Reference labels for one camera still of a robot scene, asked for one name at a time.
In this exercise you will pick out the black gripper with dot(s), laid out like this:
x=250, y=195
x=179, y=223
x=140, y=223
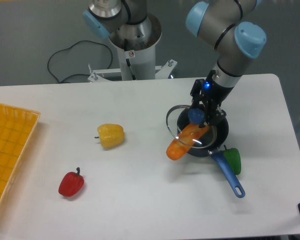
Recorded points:
x=213, y=95

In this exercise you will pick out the glass lid with blue knob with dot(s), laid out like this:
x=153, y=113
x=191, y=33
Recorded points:
x=177, y=119

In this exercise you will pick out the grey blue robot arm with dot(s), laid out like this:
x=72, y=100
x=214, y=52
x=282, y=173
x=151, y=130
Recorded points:
x=220, y=25

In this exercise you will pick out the orange toy bread loaf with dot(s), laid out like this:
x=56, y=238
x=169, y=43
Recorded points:
x=185, y=140

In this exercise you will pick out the green toy bell pepper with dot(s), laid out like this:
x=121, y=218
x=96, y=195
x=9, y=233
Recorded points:
x=233, y=157

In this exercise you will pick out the yellow toy bell pepper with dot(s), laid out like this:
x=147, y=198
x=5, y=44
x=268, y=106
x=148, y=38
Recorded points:
x=110, y=135

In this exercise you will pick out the red toy bell pepper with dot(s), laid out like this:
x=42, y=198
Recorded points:
x=71, y=183

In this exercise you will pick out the yellow plastic basket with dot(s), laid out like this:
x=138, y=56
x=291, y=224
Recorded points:
x=17, y=125

